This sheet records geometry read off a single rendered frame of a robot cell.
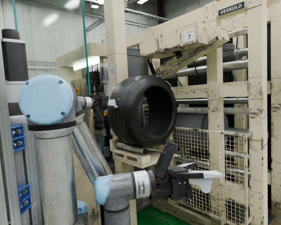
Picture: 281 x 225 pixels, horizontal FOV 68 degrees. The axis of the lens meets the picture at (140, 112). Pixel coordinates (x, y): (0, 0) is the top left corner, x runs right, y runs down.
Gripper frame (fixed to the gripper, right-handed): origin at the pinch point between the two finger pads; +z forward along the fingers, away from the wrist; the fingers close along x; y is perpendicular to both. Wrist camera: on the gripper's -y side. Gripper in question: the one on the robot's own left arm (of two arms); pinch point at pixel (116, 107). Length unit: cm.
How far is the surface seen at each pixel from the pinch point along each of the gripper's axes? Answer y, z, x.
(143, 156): -34.5, 16.5, -11.2
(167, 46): 49, 41, -9
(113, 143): -29.2, 13.3, 22.8
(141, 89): 13.0, 12.9, -11.4
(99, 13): 520, 492, 881
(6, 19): 366, 71, 909
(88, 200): -84, 7, 51
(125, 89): 12.6, 5.3, -3.1
